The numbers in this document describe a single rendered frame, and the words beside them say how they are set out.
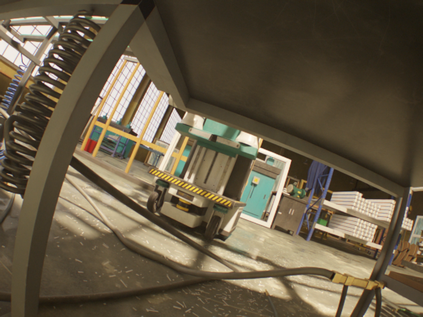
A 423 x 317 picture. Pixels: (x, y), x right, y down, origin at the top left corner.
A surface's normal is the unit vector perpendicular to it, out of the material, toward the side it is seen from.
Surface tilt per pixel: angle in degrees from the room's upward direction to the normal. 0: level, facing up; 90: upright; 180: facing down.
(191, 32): 180
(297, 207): 90
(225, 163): 90
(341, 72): 180
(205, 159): 90
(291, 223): 90
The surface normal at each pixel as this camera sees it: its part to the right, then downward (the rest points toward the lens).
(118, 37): 0.93, 0.36
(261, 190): -0.07, -0.15
